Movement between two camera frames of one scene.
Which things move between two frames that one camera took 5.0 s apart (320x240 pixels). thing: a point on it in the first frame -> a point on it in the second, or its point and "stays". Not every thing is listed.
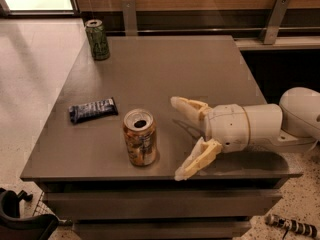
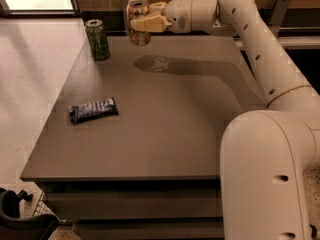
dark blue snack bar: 91,111 stays
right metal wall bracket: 274,20 stays
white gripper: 227,127 -> 178,13
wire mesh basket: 42,208 stays
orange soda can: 140,130 -> 137,7
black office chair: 15,227 stays
